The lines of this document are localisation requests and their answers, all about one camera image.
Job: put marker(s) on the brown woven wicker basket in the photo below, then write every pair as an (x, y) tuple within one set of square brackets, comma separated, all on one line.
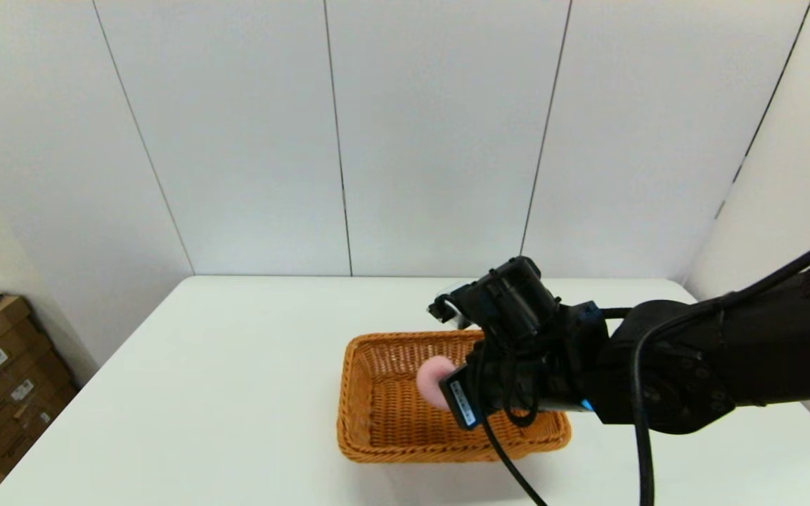
[(391, 407)]

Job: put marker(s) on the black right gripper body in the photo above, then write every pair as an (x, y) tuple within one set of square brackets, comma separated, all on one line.
[(553, 372)]

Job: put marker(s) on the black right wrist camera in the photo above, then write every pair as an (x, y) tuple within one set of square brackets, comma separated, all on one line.
[(510, 299)]

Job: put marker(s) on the pink peach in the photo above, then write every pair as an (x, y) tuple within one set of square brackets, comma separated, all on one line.
[(433, 383)]

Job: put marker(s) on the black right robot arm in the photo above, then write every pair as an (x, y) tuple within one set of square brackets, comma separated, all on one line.
[(763, 351)]

